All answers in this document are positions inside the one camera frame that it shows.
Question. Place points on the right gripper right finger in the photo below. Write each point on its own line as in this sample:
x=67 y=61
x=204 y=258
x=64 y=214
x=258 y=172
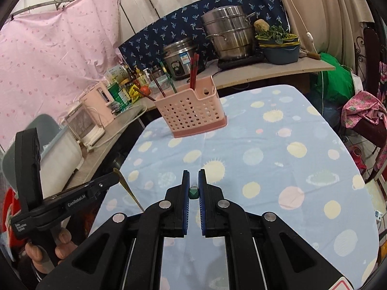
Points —
x=202 y=184

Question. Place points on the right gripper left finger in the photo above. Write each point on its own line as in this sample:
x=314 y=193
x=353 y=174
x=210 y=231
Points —
x=185 y=200

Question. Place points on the green chopstick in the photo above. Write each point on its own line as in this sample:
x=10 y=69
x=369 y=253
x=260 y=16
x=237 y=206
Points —
x=193 y=193
x=168 y=77

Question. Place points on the gold flower spoon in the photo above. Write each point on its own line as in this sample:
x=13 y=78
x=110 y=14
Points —
x=125 y=185

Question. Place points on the dark red chopstick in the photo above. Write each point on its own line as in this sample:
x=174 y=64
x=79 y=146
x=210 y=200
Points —
x=149 y=97

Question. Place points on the person's left hand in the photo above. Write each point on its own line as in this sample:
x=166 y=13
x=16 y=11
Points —
x=62 y=251

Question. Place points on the white storage bin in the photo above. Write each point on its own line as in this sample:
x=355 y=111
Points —
x=61 y=154

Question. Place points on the pink utensil basket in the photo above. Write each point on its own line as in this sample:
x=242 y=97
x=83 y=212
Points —
x=193 y=111

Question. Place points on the blue planet tablecloth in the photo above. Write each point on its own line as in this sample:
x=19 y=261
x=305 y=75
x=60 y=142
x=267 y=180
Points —
x=276 y=153

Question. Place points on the white blender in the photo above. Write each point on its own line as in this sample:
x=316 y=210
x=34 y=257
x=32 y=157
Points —
x=83 y=126

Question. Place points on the red tomato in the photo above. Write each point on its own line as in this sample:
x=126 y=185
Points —
x=145 y=90

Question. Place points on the yellow snack packet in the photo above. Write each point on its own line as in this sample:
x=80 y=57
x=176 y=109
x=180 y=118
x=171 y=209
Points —
x=134 y=93

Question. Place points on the clear food container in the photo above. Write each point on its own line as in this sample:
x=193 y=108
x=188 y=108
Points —
x=163 y=82

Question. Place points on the yellow oil bottle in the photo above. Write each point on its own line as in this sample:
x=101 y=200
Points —
x=140 y=76

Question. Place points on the pink electric kettle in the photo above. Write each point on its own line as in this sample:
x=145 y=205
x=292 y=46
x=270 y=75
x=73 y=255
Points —
x=97 y=102

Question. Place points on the black induction cooker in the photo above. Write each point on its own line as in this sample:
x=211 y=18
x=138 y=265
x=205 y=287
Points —
x=248 y=60

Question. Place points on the steel rice cooker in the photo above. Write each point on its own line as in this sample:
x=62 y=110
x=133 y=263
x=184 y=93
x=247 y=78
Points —
x=177 y=57

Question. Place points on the navy patterned cloth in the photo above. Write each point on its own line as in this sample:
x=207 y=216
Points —
x=145 y=48

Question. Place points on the pink floral curtain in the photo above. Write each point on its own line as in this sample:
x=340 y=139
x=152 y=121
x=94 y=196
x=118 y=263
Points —
x=49 y=59

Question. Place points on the blue basin with greens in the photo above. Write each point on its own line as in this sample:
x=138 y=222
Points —
x=278 y=45

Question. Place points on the large steel steamer pot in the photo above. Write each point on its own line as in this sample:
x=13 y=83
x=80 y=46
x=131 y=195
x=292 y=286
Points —
x=230 y=31

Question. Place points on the beige hanging curtain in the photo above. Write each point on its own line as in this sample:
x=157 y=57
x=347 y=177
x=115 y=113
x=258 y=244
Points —
x=329 y=26

